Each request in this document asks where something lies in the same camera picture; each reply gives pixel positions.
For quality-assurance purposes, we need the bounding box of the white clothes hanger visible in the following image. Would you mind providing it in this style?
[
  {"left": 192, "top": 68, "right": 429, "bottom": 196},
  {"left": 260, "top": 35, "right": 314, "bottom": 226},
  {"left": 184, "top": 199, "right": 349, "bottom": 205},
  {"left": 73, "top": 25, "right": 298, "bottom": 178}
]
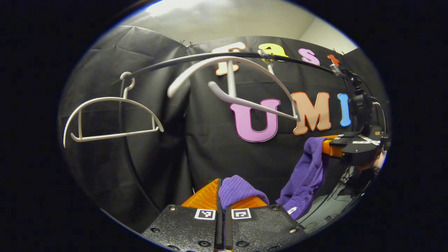
[
  {"left": 63, "top": 72, "right": 165, "bottom": 148},
  {"left": 167, "top": 50, "right": 301, "bottom": 122}
]

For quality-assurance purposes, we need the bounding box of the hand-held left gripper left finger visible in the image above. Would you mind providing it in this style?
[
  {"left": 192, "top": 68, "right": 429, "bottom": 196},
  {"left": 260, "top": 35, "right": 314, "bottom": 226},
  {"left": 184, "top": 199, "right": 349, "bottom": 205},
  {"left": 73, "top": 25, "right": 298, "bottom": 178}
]
[{"left": 142, "top": 178, "right": 223, "bottom": 252}]

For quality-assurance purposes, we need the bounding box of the black backdrop cloth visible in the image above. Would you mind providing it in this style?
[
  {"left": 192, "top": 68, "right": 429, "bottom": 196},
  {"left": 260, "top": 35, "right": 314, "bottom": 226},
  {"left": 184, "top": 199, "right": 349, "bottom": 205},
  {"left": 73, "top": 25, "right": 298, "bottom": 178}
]
[{"left": 58, "top": 25, "right": 389, "bottom": 233}]

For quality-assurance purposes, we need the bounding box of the black floor cable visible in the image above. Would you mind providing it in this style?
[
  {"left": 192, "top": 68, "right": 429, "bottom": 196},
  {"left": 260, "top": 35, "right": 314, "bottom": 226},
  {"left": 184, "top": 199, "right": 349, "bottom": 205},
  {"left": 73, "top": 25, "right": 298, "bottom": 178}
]
[{"left": 297, "top": 168, "right": 357, "bottom": 228}]

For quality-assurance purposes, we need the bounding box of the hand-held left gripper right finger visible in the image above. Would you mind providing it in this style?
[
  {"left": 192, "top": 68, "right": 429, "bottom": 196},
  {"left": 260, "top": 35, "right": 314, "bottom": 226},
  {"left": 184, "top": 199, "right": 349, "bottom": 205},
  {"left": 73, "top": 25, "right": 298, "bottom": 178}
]
[{"left": 224, "top": 195, "right": 308, "bottom": 252}]

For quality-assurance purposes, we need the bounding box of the black metal clothes rack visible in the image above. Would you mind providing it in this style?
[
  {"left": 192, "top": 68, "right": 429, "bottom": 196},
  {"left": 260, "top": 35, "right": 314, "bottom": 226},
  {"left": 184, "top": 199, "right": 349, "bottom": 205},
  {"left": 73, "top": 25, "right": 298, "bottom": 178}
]
[{"left": 117, "top": 52, "right": 354, "bottom": 212}]

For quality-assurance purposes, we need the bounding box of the purple ribbed jacket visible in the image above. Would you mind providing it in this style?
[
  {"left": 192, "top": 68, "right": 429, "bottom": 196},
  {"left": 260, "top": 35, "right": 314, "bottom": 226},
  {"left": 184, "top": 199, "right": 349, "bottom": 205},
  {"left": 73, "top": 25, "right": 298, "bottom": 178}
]
[{"left": 218, "top": 137, "right": 330, "bottom": 221}]

